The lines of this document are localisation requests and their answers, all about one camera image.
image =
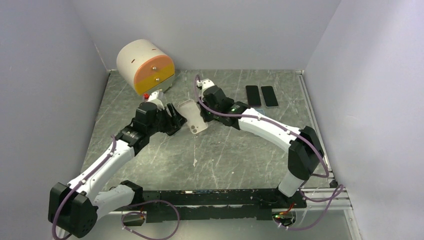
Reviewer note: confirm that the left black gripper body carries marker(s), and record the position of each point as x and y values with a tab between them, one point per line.
163	123

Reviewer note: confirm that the beige phone case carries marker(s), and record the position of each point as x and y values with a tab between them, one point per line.
190	110

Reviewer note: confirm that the phone with purple frame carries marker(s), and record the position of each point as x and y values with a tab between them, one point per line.
253	96

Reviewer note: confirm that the light blue phone case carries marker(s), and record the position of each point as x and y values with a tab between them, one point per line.
261	111

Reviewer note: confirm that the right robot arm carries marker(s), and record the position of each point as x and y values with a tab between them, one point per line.
303	147

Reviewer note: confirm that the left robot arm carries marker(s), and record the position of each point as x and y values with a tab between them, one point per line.
75	207

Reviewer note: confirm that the round white drawer cabinet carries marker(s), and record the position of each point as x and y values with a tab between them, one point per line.
145	67

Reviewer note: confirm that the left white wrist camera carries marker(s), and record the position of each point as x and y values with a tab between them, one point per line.
155	97

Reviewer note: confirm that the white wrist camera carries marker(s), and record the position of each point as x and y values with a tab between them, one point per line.
203	82
155	97

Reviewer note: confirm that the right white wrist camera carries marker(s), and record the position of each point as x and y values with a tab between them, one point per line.
203	82

